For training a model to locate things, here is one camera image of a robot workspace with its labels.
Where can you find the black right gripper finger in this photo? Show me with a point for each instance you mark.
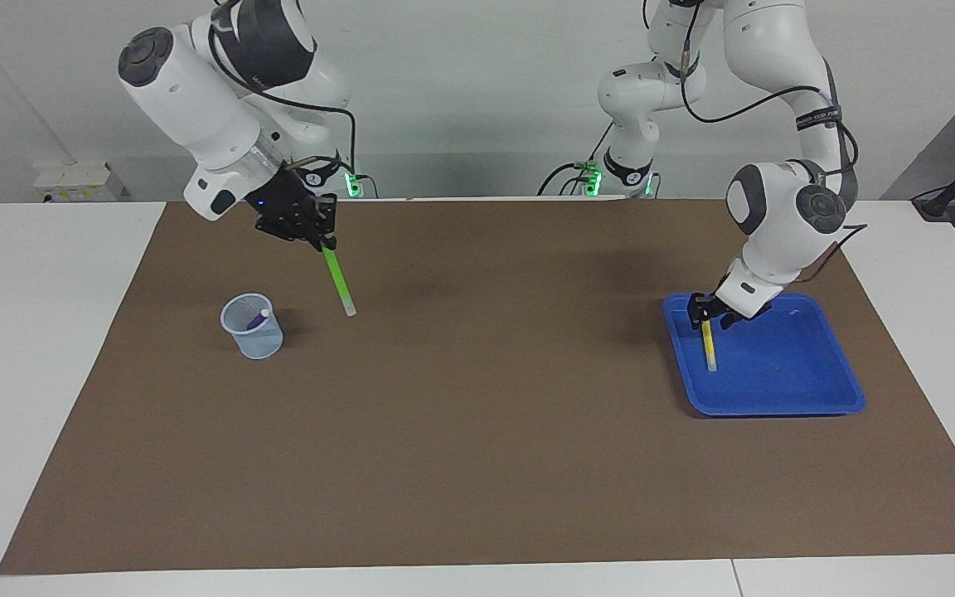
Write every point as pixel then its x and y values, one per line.
pixel 332 217
pixel 320 234

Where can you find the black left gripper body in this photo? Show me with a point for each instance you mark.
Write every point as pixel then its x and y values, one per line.
pixel 721 303

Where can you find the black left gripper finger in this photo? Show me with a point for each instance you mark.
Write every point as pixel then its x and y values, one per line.
pixel 724 322
pixel 700 307

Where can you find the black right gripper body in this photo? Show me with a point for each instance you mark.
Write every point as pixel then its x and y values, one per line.
pixel 287 207

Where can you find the yellow highlighter pen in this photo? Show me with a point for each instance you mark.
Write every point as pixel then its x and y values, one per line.
pixel 708 348

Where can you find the green highlighter pen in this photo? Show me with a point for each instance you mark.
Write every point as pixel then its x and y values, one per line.
pixel 338 278

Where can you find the purple highlighter pen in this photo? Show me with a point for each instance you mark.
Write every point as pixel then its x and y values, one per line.
pixel 258 318

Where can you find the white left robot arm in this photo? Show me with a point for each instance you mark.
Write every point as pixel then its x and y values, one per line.
pixel 784 224

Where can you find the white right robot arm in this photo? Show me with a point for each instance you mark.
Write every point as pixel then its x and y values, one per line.
pixel 196 108

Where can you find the blue plastic tray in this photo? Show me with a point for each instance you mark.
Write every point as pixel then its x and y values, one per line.
pixel 784 373

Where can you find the clear plastic measuring cup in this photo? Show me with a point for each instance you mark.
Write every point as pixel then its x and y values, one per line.
pixel 264 343

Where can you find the brown table mat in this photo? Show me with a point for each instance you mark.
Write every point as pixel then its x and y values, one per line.
pixel 477 431

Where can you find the white wall socket box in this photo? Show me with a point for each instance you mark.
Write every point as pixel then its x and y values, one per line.
pixel 75 181

